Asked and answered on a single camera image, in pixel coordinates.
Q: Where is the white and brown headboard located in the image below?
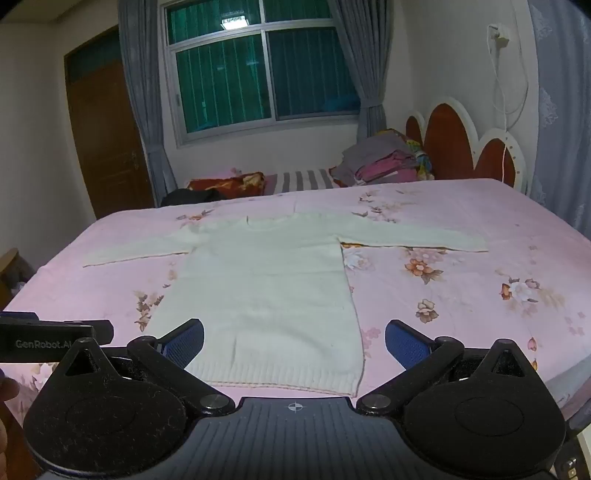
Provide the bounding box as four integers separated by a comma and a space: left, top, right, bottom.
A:
405, 96, 530, 193

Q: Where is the brown wooden door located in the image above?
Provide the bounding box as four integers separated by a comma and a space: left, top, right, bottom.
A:
64, 25, 156, 220

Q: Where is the pink floral bed sheet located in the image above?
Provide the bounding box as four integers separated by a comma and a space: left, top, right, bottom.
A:
0, 178, 591, 431

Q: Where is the patterned pale blue curtain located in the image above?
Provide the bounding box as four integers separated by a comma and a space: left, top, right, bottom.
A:
526, 0, 591, 232

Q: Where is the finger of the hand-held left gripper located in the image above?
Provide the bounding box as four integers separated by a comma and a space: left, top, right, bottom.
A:
64, 319, 115, 346

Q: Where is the person's left hand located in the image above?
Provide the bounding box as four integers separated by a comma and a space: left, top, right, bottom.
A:
0, 375, 20, 462

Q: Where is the black cloth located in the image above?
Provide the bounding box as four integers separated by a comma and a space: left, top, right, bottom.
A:
159, 187, 227, 208

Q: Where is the white framed window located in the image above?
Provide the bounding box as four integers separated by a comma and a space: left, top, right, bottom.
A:
161, 0, 366, 148

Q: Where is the white wall socket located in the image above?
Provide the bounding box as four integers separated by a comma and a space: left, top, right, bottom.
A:
486, 23, 511, 47

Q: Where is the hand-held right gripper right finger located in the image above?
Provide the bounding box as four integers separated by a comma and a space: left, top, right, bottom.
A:
355, 318, 539, 419

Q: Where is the grey striped pillow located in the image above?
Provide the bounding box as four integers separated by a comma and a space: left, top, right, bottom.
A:
263, 168, 345, 196

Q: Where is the white knit sweater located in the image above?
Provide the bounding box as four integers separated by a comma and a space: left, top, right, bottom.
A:
82, 211, 489, 398

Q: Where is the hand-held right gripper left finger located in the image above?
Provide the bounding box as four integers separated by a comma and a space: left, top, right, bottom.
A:
60, 318, 237, 419

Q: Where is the grey curtain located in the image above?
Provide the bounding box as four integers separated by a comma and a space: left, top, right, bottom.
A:
117, 0, 179, 207
327, 0, 394, 142

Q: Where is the red floral blanket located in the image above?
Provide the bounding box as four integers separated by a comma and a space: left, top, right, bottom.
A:
186, 172, 267, 200

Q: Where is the pile of folded clothes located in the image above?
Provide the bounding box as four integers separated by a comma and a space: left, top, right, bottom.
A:
329, 128, 435, 186

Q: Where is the wooden furniture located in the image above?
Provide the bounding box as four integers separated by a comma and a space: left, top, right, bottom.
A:
0, 248, 36, 311

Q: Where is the white cable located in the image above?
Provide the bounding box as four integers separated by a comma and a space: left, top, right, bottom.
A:
488, 27, 530, 184

